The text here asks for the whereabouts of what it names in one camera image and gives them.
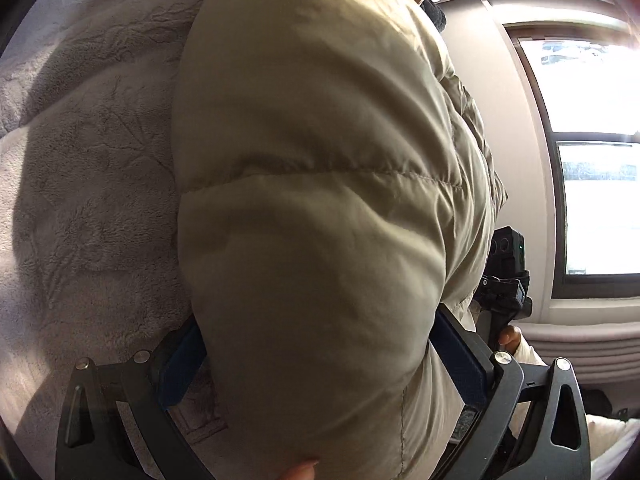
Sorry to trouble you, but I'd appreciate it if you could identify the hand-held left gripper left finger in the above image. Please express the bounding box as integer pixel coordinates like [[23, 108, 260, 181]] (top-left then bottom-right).
[[54, 317, 211, 480]]

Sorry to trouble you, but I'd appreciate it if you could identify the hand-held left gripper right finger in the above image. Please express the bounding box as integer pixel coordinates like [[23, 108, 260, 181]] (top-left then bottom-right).
[[427, 305, 596, 480]]

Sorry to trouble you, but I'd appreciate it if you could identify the beige puffer jacket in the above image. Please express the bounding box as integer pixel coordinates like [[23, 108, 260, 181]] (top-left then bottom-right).
[[169, 0, 510, 480]]

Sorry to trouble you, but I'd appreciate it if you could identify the person's right hand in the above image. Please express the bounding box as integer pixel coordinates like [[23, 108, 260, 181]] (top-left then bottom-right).
[[498, 325, 523, 353]]

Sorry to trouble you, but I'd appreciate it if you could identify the person's left hand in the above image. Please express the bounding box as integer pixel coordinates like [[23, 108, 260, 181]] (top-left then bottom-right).
[[277, 457, 322, 480]]

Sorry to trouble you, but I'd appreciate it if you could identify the window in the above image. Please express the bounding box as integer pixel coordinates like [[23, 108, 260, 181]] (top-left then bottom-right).
[[502, 22, 640, 293]]

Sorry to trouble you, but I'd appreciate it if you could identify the grey fleece blanket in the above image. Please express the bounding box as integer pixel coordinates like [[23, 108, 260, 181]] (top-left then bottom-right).
[[0, 0, 231, 480]]

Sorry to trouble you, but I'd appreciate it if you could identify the black fleece garment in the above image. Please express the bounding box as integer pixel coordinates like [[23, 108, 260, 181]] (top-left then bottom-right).
[[419, 0, 447, 32]]

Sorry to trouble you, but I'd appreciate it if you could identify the ribbed beige wall panel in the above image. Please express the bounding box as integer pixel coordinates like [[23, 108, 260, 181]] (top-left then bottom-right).
[[520, 321, 640, 388]]

